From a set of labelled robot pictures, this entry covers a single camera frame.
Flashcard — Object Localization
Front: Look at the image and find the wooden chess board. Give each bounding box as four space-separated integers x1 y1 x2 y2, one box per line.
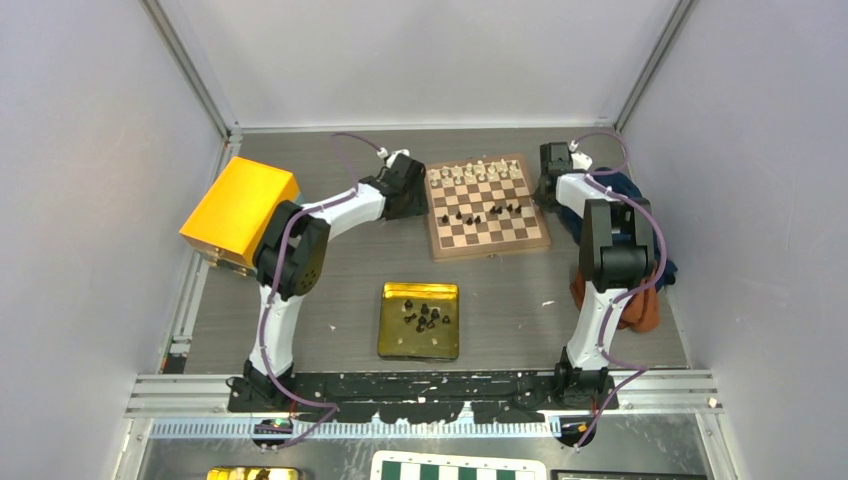
425 154 551 261

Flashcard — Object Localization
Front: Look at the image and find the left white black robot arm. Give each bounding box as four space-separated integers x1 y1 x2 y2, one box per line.
243 150 428 413

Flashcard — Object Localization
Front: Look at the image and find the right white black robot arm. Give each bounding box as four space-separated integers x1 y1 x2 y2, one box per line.
532 142 659 411

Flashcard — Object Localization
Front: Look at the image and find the green white chess mat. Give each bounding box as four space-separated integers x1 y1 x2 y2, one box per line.
369 450 550 480

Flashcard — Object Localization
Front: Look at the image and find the dark blue cloth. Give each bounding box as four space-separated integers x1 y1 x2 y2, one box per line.
563 168 678 287

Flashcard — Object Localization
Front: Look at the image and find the gold metal tray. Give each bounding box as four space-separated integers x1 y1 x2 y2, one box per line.
377 282 460 362

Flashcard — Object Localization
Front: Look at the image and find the rust orange cloth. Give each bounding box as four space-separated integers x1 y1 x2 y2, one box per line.
570 271 661 333

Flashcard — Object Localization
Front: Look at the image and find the orange yellow box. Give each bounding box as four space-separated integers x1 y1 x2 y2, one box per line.
179 156 300 269

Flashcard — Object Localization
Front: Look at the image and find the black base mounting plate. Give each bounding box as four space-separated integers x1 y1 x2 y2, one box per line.
225 370 619 425

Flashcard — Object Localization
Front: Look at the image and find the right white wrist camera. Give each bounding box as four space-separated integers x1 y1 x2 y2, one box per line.
570 151 594 172

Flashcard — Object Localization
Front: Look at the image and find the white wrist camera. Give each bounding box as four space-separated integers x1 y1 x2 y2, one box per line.
570 151 594 172
376 147 410 169

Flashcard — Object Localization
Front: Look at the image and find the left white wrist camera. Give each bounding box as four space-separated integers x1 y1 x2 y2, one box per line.
376 147 410 169

